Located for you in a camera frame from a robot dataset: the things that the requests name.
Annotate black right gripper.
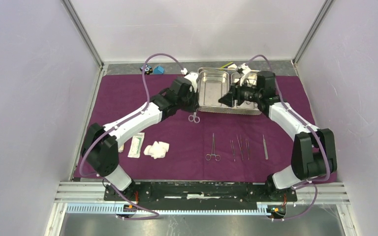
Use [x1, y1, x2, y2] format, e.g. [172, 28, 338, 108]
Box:
[219, 77, 262, 108]

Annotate steel surgical scissors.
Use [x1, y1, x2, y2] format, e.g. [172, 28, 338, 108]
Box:
[188, 112, 200, 123]

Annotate metal mesh instrument tray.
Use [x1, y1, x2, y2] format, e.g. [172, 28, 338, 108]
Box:
[198, 67, 261, 116]

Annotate purple cloth wrap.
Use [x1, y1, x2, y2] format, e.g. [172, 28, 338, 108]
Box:
[90, 74, 293, 182]

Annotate thin curved steel tweezers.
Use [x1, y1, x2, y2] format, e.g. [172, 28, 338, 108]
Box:
[245, 138, 250, 160]

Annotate steel needle holder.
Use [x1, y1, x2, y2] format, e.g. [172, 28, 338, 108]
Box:
[236, 135, 244, 161]

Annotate steel hemostat clamp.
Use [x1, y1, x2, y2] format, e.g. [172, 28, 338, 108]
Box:
[205, 133, 221, 161]

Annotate white gauze wad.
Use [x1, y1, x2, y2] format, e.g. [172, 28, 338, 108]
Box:
[143, 141, 170, 159]

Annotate steel forceps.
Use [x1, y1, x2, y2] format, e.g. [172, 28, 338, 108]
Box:
[262, 134, 269, 160]

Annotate suture packet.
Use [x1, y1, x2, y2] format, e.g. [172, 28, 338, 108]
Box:
[127, 132, 145, 158]

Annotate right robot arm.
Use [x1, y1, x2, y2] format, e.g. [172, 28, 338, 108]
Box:
[218, 69, 337, 201]

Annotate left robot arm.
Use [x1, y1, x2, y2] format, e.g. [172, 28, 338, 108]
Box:
[81, 72, 199, 200]

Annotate steel left inner pan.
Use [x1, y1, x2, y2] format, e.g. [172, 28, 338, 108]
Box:
[198, 70, 229, 110]

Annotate steel pan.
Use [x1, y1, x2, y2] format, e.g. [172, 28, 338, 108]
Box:
[198, 70, 229, 110]
[230, 73, 258, 110]

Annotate steel right inner pan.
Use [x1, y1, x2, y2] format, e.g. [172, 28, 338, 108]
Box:
[230, 73, 258, 110]

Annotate blue toy block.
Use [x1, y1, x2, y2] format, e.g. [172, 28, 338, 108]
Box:
[153, 66, 165, 75]

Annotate black blue toy car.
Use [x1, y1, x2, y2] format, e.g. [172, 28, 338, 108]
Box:
[140, 64, 153, 75]

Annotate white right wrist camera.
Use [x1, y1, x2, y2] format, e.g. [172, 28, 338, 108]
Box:
[237, 63, 252, 86]

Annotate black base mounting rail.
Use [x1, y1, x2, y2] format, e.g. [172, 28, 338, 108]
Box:
[103, 181, 298, 211]

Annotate aluminium front frame rail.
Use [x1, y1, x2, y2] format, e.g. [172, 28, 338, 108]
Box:
[55, 182, 350, 216]

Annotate aluminium corner frame rail right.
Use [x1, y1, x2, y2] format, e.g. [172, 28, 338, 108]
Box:
[292, 0, 335, 67]

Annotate aluminium corner frame rail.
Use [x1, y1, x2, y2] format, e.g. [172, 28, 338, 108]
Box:
[292, 0, 335, 67]
[61, 0, 104, 68]

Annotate aluminium corner frame rail left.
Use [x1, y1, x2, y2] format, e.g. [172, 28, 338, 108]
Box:
[61, 0, 104, 68]

